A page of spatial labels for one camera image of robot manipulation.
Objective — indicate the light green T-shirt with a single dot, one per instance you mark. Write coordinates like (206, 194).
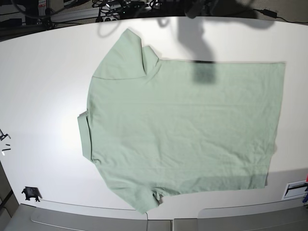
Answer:
(155, 128)

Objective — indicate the black power adapter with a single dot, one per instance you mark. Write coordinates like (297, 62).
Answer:
(269, 13)

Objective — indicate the black clamp bracket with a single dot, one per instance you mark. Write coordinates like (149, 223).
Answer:
(32, 192)

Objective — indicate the small black metal bracket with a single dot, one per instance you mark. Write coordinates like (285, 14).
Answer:
(3, 136)

